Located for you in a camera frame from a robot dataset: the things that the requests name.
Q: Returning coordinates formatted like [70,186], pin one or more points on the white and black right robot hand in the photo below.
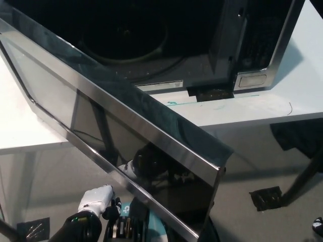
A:
[319,227]

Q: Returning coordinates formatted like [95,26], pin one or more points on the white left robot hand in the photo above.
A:
[97,200]

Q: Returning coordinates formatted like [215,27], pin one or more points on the black glass microwave door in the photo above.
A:
[75,106]

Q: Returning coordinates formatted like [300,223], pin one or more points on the black and teal robot body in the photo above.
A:
[126,227]

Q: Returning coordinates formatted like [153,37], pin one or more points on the black cloth under desk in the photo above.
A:
[297,137]

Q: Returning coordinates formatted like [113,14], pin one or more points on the glass microwave turntable plate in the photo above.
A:
[151,59]

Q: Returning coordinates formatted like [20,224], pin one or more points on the black table leg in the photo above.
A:
[10,230]
[302,179]

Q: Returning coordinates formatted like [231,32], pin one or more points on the black floor tape patch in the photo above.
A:
[34,228]
[266,199]

